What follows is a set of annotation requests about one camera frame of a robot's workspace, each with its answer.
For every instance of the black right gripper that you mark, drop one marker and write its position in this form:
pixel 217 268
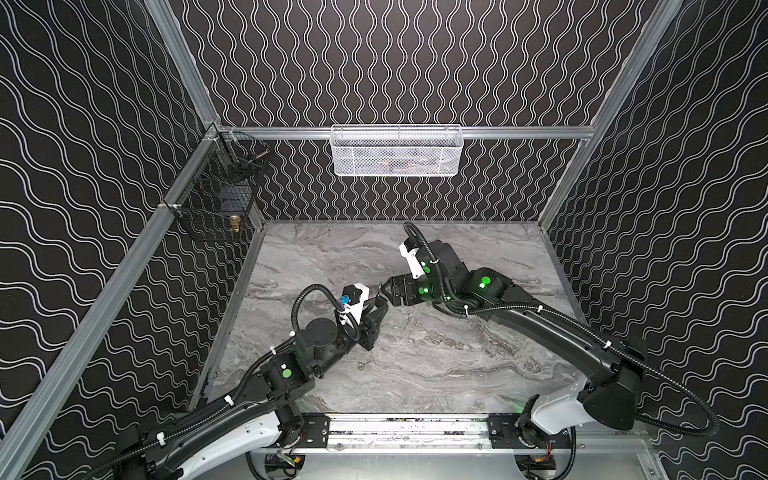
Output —
pixel 407 288

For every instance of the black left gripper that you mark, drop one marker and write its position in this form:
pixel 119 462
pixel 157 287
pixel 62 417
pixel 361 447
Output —
pixel 369 325

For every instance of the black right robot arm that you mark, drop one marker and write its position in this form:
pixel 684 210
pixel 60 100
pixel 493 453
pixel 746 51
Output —
pixel 609 391

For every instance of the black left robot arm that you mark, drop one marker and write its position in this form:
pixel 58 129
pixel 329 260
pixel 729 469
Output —
pixel 260 411

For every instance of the brass padlock in basket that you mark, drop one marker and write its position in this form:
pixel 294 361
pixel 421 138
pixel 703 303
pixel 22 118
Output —
pixel 235 223

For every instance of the aluminium back crossbar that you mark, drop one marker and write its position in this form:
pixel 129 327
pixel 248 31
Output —
pixel 423 131

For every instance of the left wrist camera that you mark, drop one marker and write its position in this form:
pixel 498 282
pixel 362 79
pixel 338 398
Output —
pixel 353 300

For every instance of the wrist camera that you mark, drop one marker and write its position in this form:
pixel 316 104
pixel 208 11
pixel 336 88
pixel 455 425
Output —
pixel 409 250
pixel 353 300

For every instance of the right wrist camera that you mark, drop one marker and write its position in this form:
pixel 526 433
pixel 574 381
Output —
pixel 409 250

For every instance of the white mesh wall basket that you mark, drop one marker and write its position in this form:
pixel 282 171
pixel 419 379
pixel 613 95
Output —
pixel 401 156

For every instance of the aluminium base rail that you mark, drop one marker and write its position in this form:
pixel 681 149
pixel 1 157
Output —
pixel 357 433

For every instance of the black wire wall basket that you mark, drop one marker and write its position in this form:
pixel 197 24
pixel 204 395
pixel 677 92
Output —
pixel 225 184

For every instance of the aluminium frame post back right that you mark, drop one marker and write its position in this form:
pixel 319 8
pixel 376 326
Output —
pixel 645 46

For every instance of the aluminium frame post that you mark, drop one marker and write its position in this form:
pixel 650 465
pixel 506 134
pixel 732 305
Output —
pixel 645 46
pixel 178 50

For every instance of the aluminium left side rail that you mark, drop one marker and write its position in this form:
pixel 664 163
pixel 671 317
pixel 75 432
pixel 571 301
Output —
pixel 29 429

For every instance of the aluminium frame post back left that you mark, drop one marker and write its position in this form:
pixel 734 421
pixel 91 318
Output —
pixel 178 50

